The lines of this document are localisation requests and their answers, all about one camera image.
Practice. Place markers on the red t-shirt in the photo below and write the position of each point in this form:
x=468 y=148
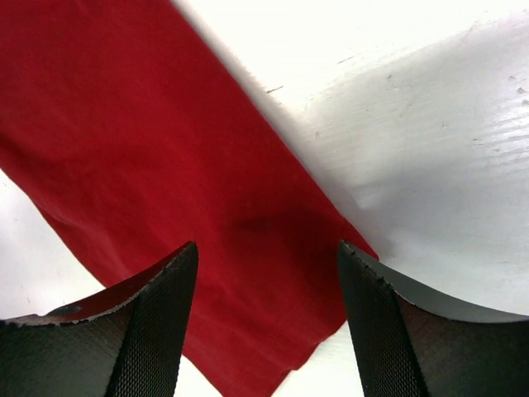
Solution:
x=131 y=138

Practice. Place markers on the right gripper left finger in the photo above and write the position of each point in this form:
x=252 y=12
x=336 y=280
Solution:
x=126 y=340

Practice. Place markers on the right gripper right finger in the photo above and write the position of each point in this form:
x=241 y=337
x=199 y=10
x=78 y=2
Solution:
x=412 y=340

